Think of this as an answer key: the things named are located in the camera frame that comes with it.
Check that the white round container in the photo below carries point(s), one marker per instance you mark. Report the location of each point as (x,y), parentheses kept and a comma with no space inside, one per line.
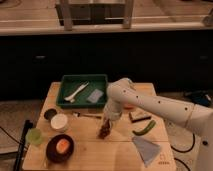
(59,122)

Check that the grey sponge in tray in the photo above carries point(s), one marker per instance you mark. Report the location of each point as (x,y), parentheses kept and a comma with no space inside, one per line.
(95,96)

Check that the dark brown plate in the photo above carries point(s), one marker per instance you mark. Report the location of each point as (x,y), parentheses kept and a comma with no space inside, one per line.
(51,152)

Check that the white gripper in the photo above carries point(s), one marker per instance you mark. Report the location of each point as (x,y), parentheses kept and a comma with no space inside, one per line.
(111,113)

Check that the metal fork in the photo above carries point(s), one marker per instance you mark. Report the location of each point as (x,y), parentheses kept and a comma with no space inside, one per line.
(78,114)

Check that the green plastic cup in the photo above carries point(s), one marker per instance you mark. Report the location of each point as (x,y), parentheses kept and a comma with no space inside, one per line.
(34,137)

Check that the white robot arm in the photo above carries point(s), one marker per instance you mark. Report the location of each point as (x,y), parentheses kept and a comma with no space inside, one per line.
(196,118)

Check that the dark object right floor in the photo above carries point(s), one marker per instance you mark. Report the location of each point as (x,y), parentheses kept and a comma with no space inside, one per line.
(199,97)

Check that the green plastic tray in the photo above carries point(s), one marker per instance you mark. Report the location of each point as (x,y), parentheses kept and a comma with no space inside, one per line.
(70,83)

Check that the black stand left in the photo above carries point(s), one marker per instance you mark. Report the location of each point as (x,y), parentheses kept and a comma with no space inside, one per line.
(27,125)

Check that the white plastic fork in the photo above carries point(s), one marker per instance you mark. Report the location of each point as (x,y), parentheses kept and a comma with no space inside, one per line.
(71,97)

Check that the wooden frame on counter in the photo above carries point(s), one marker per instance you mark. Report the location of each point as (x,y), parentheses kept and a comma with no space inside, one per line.
(73,13)

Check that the orange fruit on plate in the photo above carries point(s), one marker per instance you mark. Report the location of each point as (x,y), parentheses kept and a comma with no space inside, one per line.
(62,146)

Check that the orange bowl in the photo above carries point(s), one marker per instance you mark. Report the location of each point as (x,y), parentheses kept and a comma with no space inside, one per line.
(128,107)

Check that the brown chocolate cake slice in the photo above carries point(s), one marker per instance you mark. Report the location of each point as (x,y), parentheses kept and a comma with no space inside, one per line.
(138,116)

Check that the grey folded cloth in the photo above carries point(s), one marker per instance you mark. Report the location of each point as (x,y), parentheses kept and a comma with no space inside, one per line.
(147,150)

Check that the small dark cup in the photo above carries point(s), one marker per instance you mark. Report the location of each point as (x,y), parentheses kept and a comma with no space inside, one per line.
(49,114)

